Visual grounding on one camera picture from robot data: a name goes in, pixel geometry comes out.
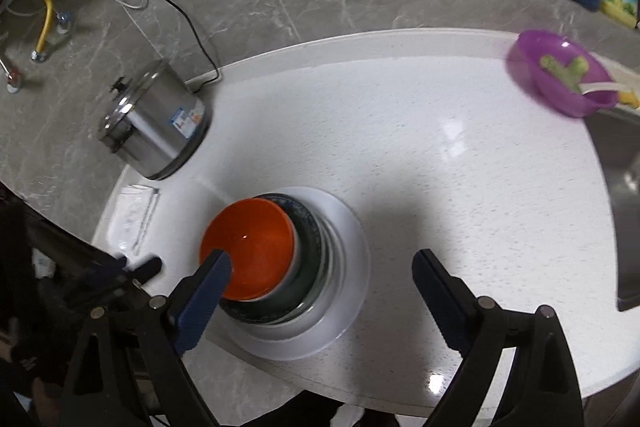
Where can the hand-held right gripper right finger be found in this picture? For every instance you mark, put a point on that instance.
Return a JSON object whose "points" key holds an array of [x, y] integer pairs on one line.
{"points": [[440, 302]]}

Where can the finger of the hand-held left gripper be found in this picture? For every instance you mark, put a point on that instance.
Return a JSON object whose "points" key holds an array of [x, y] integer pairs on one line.
{"points": [[107, 268], [145, 267]]}

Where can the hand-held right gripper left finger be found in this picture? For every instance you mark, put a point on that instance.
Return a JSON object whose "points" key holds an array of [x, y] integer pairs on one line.
{"points": [[205, 302]]}

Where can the orange bowl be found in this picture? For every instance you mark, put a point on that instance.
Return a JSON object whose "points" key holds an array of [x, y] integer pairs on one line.
{"points": [[250, 252]]}

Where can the large white plate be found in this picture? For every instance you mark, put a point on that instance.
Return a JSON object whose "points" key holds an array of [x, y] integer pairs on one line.
{"points": [[352, 267]]}

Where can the white bowl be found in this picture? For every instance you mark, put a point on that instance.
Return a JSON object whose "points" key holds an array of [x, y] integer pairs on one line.
{"points": [[296, 259]]}

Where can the green patterned bowl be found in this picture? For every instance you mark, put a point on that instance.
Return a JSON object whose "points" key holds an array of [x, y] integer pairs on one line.
{"points": [[307, 277]]}

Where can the white towel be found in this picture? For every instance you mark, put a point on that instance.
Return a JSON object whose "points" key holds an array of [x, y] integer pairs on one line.
{"points": [[135, 217]]}

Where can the stainless steel rice cooker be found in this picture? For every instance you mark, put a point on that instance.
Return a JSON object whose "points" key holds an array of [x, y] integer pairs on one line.
{"points": [[155, 132]]}

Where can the stainless steel sink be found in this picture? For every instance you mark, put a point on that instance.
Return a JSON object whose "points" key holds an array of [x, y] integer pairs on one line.
{"points": [[625, 207]]}

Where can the red pipe valve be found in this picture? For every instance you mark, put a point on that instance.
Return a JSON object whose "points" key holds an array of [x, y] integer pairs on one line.
{"points": [[12, 82]]}

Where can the blue pipe valve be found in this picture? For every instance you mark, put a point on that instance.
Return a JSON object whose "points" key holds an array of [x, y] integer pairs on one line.
{"points": [[63, 20]]}

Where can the purple plastic bowl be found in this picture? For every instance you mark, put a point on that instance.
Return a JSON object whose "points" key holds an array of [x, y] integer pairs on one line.
{"points": [[525, 57]]}

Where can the long green vegetable piece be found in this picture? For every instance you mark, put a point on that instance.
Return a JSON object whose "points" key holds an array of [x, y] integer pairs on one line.
{"points": [[555, 67]]}

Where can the white spoon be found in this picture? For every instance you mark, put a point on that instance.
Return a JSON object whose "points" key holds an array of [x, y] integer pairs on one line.
{"points": [[600, 87]]}

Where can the short green vegetable piece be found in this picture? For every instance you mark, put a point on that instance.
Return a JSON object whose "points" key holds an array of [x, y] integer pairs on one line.
{"points": [[579, 66]]}

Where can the yellow plastic object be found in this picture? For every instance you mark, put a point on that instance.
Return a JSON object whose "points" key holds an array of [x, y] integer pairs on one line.
{"points": [[629, 99]]}

